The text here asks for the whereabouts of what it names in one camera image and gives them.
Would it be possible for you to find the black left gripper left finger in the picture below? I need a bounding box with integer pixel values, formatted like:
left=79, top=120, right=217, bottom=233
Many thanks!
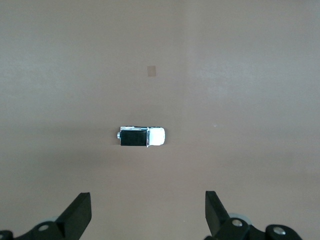
left=0, top=191, right=92, bottom=240

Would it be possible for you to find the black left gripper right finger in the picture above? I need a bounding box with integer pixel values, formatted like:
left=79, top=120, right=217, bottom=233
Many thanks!
left=204, top=190, right=304, bottom=240

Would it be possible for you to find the white jeep toy black roof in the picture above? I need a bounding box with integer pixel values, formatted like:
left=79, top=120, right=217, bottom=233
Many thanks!
left=116, top=126, right=166, bottom=148

